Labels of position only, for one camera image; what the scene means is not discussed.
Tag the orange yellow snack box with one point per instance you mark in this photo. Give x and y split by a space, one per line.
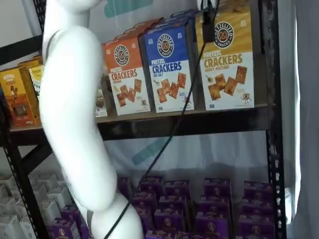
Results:
30 63
38 58

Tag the orange white pretzel crackers box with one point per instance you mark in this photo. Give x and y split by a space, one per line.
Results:
135 31
127 82
147 22

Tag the wooden shelf board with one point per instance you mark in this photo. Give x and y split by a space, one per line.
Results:
200 105

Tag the black metal shelving frame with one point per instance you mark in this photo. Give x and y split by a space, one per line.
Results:
187 127

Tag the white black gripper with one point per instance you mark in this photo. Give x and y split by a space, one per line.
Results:
204 3

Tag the orange Revival snack box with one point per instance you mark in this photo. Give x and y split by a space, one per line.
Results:
15 99

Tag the blue white pretzel crackers box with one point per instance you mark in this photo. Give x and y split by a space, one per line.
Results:
169 74
179 21
183 13

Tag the purple Annie's snack box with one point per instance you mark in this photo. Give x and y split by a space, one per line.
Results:
256 227
83 231
146 215
187 236
217 186
160 235
169 219
256 206
258 189
72 212
153 185
147 201
214 224
62 229
173 204
215 204
177 189

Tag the white sunflower print box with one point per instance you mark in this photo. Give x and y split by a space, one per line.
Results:
36 79

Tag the plain white curtain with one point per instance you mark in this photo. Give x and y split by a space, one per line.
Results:
304 124

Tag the white sheet with teal print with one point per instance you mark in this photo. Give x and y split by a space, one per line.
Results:
211 154

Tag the white brownie mix box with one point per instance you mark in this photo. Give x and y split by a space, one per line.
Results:
101 104

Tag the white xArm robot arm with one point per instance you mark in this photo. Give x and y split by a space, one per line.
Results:
69 99

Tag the purple boxes on lower shelf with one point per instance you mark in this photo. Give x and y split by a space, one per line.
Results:
195 196

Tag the white carton box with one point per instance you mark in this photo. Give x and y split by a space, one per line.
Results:
8 227
6 181
51 211
58 196
59 180
26 230
7 201
41 178

